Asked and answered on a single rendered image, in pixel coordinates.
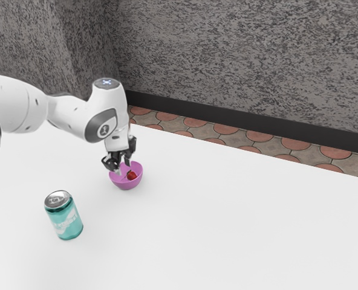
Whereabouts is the pink bowl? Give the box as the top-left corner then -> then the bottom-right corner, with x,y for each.
108,161 -> 145,192

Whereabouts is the teal drink can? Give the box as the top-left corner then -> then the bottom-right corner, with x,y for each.
44,190 -> 84,242

